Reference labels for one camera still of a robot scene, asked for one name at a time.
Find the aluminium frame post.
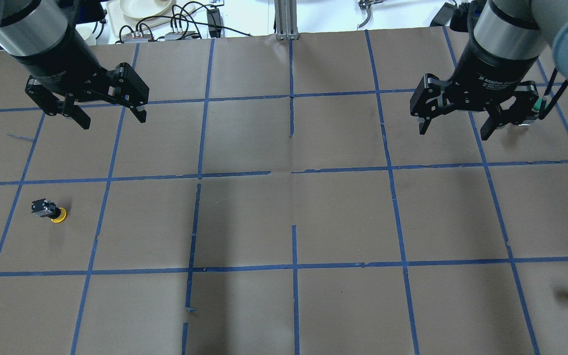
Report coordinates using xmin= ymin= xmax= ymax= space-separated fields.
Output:
xmin=274 ymin=0 xmax=299 ymax=40

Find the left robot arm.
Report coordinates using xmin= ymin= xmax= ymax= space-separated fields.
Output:
xmin=0 ymin=0 xmax=149 ymax=130

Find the green push button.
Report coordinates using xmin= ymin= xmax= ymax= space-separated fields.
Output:
xmin=532 ymin=98 xmax=546 ymax=114

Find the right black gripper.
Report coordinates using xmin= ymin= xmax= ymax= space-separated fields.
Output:
xmin=409 ymin=42 xmax=539 ymax=141

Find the black power adapter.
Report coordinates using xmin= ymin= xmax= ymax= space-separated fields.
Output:
xmin=207 ymin=7 xmax=223 ymax=38

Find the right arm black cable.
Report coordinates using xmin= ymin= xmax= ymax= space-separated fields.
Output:
xmin=538 ymin=67 xmax=568 ymax=121

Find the white plate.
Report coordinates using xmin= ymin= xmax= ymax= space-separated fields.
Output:
xmin=118 ymin=0 xmax=173 ymax=20

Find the yellow push button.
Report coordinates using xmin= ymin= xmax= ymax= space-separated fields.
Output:
xmin=31 ymin=198 xmax=67 ymax=224

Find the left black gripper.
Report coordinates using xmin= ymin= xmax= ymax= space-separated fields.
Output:
xmin=13 ymin=30 xmax=150 ymax=130

